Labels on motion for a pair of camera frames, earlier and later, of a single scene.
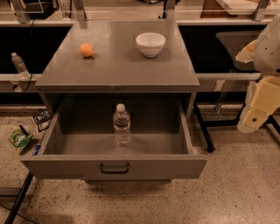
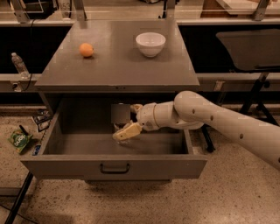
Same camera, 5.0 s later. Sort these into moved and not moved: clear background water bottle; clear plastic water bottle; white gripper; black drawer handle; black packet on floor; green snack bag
Moved: white gripper; clear plastic water bottle
Not moved: black drawer handle; clear background water bottle; green snack bag; black packet on floor
